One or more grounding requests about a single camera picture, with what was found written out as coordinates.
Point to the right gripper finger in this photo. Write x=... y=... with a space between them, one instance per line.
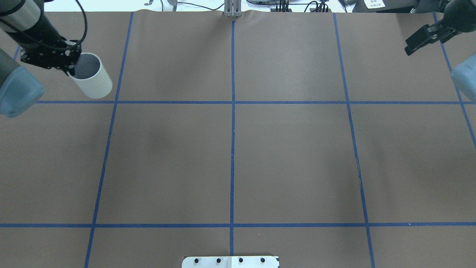
x=429 y=34

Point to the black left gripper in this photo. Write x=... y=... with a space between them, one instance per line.
x=45 y=34

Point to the white mug with handle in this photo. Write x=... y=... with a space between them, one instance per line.
x=91 y=77

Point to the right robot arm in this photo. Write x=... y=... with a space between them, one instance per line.
x=457 y=21

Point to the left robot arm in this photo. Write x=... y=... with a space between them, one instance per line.
x=25 y=22

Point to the brown paper table cover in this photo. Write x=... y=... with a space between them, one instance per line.
x=311 y=137

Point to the aluminium frame post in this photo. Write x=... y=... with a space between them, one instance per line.
x=232 y=8

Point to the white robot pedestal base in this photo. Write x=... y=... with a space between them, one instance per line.
x=231 y=262

